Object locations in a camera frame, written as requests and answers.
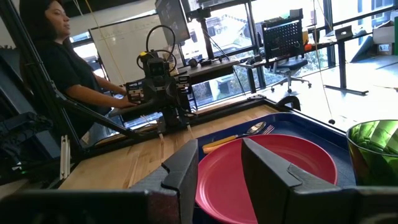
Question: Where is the cardboard box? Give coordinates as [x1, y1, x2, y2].
[372, 21, 398, 45]

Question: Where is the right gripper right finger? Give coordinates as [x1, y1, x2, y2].
[241, 138, 358, 224]

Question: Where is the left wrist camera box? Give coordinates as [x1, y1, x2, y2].
[146, 57, 170, 79]

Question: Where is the black computer monitor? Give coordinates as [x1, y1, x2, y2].
[154, 0, 191, 46]

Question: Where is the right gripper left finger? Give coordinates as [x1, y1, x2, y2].
[129, 139, 199, 224]

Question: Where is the spoon with yellow handle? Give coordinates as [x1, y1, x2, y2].
[201, 121, 267, 149]

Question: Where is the person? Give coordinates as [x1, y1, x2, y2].
[18, 0, 138, 141]

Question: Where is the green faceted plastic cup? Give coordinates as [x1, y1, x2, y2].
[346, 119, 398, 187]

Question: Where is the white plastic strip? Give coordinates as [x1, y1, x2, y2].
[60, 134, 71, 180]

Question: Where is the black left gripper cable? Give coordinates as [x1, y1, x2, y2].
[136, 24, 178, 73]

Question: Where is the pink plastic plate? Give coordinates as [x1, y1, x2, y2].
[195, 133, 339, 224]

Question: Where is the black office chair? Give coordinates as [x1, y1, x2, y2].
[269, 58, 313, 94]

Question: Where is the fork with orange handle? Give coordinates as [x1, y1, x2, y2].
[202, 124, 276, 155]

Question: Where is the blue plastic tray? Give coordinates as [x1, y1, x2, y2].
[192, 111, 358, 224]

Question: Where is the grey desk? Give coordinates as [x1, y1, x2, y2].
[174, 58, 241, 85]

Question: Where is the black frame clamp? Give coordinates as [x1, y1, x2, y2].
[275, 95, 302, 112]

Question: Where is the black standing desk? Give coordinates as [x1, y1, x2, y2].
[239, 25, 370, 96]

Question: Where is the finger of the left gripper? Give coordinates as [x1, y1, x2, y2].
[152, 86, 165, 108]
[165, 85, 178, 108]

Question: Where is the white whiteboard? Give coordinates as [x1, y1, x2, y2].
[89, 14, 185, 87]

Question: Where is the black monitor pole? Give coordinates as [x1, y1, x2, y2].
[186, 0, 220, 62]

